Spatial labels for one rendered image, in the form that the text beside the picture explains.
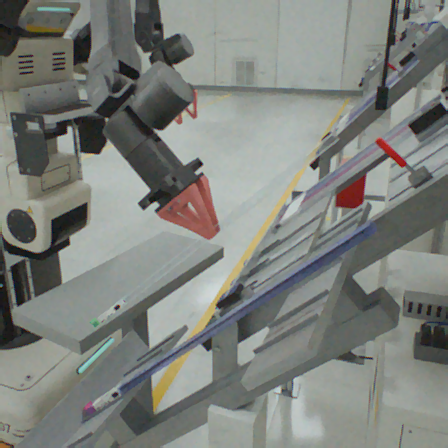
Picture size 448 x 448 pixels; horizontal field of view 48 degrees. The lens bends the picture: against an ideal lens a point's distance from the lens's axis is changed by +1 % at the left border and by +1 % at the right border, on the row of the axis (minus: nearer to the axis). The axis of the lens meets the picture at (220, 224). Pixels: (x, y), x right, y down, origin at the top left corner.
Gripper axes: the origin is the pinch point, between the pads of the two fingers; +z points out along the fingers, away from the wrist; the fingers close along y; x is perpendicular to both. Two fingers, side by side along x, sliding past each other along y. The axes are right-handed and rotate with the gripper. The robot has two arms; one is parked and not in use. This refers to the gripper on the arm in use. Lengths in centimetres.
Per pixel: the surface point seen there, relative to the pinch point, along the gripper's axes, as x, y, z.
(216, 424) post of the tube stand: 8.1, -14.5, 18.2
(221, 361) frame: 24.8, 12.9, 21.1
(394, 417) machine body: 7, 19, 48
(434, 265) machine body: 2, 81, 51
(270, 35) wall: 192, 885, -164
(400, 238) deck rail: -13.9, 19.3, 20.4
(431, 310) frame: 0, 51, 48
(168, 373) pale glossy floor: 107, 80, 38
